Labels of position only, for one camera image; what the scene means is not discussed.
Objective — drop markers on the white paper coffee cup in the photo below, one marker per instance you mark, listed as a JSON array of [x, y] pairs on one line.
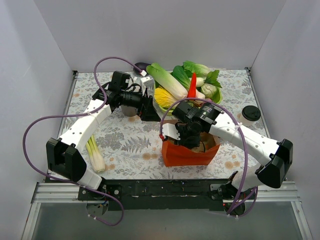
[[245, 121]]

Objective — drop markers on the green celery stalk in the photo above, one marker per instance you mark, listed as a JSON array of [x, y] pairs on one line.
[[96, 159]]

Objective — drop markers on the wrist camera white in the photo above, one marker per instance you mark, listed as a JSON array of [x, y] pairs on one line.
[[147, 82], [169, 130]]

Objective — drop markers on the orange carrot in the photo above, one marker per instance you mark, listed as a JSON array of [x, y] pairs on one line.
[[192, 88]]

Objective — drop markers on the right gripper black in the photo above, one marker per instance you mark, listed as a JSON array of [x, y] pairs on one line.
[[191, 140]]

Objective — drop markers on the pale green round cabbage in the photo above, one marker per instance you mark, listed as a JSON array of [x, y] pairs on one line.
[[208, 90]]

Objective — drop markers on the yellow cabbage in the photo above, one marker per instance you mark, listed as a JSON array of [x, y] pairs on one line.
[[163, 98]]

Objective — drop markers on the floral tablecloth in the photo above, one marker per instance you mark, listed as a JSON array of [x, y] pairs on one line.
[[131, 148]]

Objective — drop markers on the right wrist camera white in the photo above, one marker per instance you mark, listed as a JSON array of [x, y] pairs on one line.
[[169, 130]]

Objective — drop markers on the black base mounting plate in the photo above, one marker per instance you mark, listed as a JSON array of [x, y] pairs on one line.
[[162, 194]]

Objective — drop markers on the white radish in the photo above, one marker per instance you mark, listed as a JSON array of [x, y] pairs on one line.
[[199, 83]]

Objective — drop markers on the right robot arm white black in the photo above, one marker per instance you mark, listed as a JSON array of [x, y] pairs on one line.
[[274, 157]]

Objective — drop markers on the green plastic basket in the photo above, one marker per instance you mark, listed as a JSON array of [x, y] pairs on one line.
[[216, 98]]

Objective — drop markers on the bok choy dark green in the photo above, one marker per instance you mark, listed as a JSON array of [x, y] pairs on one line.
[[179, 74]]

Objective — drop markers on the grey straw holder cup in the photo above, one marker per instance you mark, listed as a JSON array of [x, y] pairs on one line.
[[129, 111]]

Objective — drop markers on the napa cabbage long green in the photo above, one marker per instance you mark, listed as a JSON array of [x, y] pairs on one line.
[[167, 81]]

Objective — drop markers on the leafy green herb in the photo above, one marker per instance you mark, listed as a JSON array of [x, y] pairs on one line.
[[212, 78]]

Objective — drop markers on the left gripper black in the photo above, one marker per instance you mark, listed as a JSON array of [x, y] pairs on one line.
[[146, 107]]

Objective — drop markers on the orange paper bag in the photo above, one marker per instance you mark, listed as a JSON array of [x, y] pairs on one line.
[[176, 155]]

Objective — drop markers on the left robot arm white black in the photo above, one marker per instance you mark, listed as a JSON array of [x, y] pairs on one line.
[[64, 154]]

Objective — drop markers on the aluminium frame rail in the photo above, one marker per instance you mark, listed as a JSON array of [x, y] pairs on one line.
[[68, 193]]

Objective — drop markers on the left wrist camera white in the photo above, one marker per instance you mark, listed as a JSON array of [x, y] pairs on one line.
[[147, 82]]

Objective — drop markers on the black plastic cup lid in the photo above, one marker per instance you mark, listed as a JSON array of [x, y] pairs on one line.
[[251, 113]]

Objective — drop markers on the dark purple eggplant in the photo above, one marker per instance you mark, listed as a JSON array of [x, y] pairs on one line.
[[140, 66]]

